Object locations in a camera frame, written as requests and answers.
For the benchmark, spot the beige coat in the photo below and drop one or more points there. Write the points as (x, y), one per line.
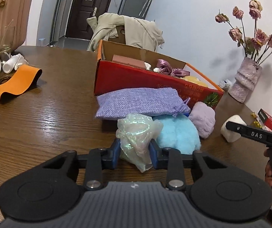
(136, 30)

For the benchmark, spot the wooden chair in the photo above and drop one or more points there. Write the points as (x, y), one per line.
(118, 34)

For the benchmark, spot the small white bottle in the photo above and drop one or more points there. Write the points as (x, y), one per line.
(225, 83)

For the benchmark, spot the blue plush toy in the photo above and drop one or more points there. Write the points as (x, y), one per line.
(176, 135)

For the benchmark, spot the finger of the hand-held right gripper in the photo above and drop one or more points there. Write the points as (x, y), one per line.
(247, 131)

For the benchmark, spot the yellow fallen petals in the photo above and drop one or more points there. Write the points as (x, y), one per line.
(255, 118)

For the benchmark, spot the purple satin hair band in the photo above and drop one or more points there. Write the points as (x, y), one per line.
(166, 67)

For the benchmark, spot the small white fuzzy toy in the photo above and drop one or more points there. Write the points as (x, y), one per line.
(150, 67)

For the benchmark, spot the dried pink roses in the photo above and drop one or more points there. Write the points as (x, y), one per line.
(260, 36)

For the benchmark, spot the dark brown door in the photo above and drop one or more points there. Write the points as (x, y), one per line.
(86, 16)

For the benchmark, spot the white foam ball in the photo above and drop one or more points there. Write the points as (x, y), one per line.
(232, 130)

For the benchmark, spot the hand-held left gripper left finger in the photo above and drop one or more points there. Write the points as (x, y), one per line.
(116, 154)

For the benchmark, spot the pink textured vase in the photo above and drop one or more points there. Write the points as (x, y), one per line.
(245, 80)

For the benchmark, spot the clear plastic container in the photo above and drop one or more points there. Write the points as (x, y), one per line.
(3, 39)

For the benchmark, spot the red cardboard box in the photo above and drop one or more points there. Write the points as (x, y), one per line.
(131, 78)

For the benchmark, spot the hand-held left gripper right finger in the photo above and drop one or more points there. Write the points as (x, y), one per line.
(153, 155)

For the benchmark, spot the grey refrigerator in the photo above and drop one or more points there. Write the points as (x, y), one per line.
(131, 2)

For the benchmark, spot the hanging umbrella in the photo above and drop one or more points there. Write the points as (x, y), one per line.
(147, 1)

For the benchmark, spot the yellow plush toy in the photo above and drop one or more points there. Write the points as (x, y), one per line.
(195, 80)

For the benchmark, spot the lavender fluffy cloth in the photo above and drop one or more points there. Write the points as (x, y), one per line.
(203, 118)

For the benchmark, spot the white tube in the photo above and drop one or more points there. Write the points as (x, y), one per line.
(13, 63)

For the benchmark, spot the red small box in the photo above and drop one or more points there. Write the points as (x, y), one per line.
(270, 121)

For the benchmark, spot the pink hard suitcase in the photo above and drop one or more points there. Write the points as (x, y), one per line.
(5, 11)

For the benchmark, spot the iridescent plastic bag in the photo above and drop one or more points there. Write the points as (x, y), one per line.
(136, 135)

